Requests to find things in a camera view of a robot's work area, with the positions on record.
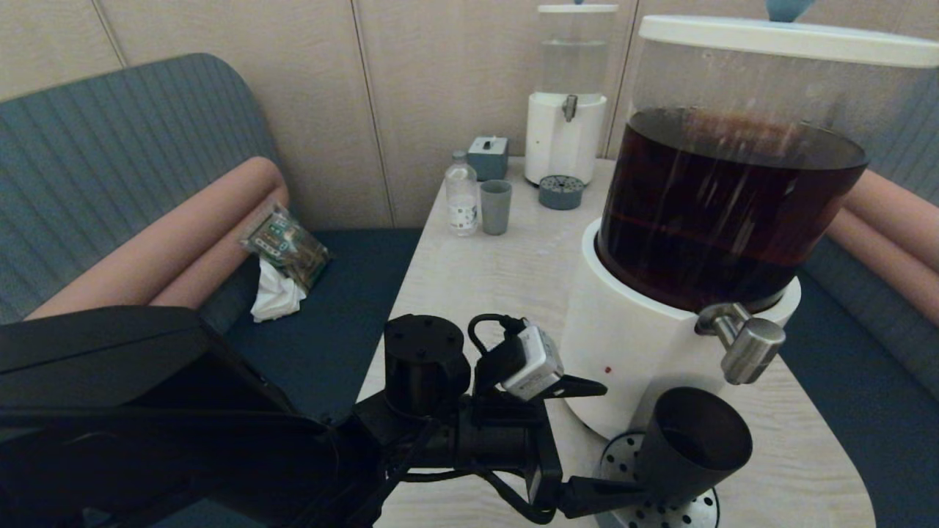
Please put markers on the small water drink dispenser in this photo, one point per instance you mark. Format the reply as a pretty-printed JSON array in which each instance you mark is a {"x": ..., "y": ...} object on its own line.
[{"x": 561, "y": 139}]

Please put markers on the black tapered cup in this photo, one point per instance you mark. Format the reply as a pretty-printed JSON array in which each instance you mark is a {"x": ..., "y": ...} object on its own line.
[{"x": 693, "y": 447}]

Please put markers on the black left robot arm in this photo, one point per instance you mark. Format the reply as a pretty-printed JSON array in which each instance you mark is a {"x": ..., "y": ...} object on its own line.
[{"x": 183, "y": 425}]

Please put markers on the silver dispenser tap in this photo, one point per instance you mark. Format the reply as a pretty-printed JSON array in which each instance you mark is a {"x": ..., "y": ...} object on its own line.
[{"x": 752, "y": 348}]

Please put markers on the large blue-grey drip tray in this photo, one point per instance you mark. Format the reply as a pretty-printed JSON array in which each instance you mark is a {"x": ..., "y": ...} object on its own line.
[{"x": 682, "y": 513}]

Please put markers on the blue-grey square box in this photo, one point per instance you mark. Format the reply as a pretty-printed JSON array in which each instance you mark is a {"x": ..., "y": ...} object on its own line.
[{"x": 488, "y": 158}]

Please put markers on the white crumpled tissue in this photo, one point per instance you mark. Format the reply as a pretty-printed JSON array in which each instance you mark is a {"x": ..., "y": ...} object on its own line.
[{"x": 275, "y": 297}]

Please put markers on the large tea drink dispenser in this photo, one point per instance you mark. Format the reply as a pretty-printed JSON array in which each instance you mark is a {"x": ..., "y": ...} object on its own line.
[{"x": 645, "y": 352}]

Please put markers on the dark teal seat cushion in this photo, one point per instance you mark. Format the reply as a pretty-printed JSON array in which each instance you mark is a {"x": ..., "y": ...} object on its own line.
[
  {"x": 345, "y": 308},
  {"x": 866, "y": 411}
]

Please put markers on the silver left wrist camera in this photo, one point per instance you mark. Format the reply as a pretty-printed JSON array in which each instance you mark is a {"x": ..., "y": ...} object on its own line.
[{"x": 535, "y": 363}]

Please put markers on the salmon pink bolster cushion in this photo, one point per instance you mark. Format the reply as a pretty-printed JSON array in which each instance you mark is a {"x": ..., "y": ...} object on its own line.
[
  {"x": 902, "y": 213},
  {"x": 205, "y": 275},
  {"x": 880, "y": 257},
  {"x": 161, "y": 249}
]

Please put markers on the clear plastic water bottle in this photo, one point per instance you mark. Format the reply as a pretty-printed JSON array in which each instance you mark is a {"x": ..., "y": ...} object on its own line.
[{"x": 462, "y": 198}]

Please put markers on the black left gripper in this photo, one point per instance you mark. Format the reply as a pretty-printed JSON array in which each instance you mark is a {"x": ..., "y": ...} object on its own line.
[{"x": 506, "y": 440}]

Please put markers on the grey plastic cup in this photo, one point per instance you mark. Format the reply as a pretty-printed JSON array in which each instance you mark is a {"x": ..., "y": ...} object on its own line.
[{"x": 496, "y": 209}]

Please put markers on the green printed snack packet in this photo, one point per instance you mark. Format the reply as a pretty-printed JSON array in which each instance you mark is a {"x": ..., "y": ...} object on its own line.
[{"x": 286, "y": 246}]

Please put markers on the small blue-grey drip tray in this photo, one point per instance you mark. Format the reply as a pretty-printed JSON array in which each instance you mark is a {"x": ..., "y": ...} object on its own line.
[{"x": 561, "y": 194}]

